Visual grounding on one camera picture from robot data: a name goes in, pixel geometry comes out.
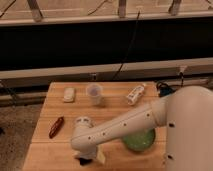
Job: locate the black rectangular eraser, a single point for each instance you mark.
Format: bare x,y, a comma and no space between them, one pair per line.
84,162

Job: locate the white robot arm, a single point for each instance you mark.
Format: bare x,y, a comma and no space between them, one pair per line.
187,116

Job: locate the translucent plastic cup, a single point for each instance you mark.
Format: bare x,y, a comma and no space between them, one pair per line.
94,92

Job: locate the green ceramic bowl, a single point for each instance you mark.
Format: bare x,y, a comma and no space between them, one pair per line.
140,141

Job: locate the small white plastic bottle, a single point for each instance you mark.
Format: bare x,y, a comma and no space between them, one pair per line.
135,94

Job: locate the reddish brown pen case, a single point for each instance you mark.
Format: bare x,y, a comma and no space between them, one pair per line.
56,127

